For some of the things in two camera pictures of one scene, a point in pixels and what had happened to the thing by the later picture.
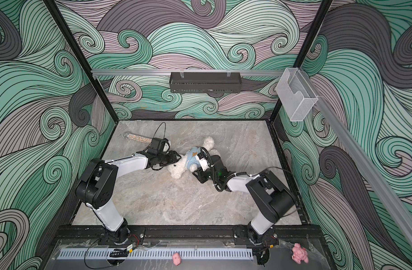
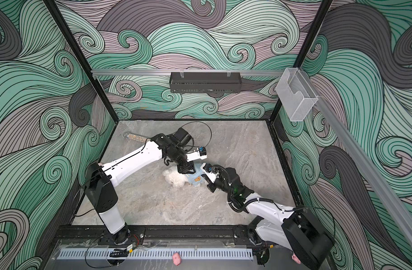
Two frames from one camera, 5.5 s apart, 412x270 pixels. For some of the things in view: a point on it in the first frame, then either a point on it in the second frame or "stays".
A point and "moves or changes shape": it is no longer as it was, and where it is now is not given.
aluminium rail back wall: x=187 y=72 stays
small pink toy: x=176 y=259 stays
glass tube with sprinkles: x=129 y=135 stays
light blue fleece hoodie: x=191 y=157 moves or changes shape
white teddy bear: x=177 y=167 moves or changes shape
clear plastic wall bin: x=296 y=94 stays
